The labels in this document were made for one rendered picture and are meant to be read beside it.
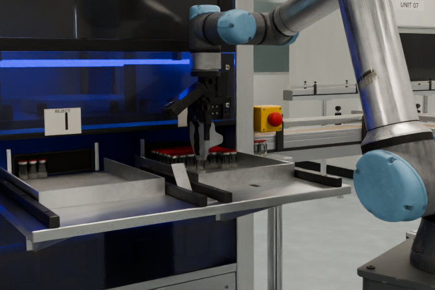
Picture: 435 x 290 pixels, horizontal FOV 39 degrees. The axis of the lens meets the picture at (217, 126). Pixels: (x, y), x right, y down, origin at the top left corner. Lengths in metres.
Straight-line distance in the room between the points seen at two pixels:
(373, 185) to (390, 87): 0.16
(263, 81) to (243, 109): 5.68
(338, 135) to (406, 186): 1.09
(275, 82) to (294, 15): 6.10
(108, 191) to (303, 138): 0.87
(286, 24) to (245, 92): 0.34
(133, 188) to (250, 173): 0.28
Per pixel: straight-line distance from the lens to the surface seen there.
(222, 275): 1.74
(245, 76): 1.68
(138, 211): 1.15
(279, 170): 1.44
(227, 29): 1.35
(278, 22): 1.42
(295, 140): 1.93
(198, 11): 1.46
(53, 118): 1.46
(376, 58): 1.04
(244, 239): 1.75
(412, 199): 0.98
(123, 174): 1.48
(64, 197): 1.21
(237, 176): 1.38
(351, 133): 2.09
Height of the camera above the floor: 1.15
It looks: 6 degrees down
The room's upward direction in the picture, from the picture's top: straight up
